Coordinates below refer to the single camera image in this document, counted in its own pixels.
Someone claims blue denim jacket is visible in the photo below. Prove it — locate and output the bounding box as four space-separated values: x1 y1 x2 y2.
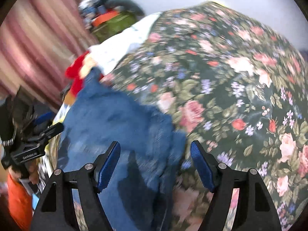
57 68 186 230

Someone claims orange sleeve forearm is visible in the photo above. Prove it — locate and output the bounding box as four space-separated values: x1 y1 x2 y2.
7 174 32 230

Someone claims left hand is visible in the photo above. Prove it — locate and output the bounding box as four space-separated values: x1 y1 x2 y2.
8 160 39 185

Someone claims red plush toy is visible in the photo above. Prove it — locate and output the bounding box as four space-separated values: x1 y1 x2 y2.
65 50 97 98

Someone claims striped pink curtain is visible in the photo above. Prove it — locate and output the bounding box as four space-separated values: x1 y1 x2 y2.
1 0 97 108

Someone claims white pillow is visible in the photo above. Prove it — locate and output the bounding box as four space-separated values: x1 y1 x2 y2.
89 12 161 75

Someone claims floral bedspread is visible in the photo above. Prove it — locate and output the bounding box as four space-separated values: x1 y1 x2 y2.
92 2 307 230

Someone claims orange box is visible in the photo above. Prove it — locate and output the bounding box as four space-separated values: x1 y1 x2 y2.
91 10 120 27

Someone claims clutter pile of items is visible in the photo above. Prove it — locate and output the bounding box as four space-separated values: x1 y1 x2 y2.
78 0 111 25

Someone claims green storage box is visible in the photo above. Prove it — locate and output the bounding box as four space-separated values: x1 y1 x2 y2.
92 12 137 43

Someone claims grey plush cushion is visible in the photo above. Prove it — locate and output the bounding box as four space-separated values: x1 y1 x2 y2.
104 0 145 16

